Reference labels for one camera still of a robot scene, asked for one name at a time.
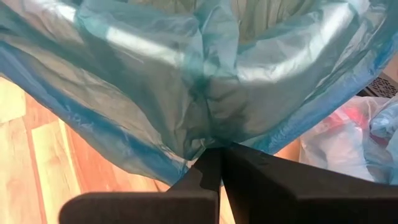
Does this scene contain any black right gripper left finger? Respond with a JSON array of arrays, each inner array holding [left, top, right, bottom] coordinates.
[[58, 147, 222, 224]]

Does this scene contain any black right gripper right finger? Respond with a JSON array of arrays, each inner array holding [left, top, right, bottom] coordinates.
[[221, 142, 398, 224]]

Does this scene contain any teal cloth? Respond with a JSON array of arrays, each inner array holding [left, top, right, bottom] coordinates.
[[0, 0, 398, 187]]

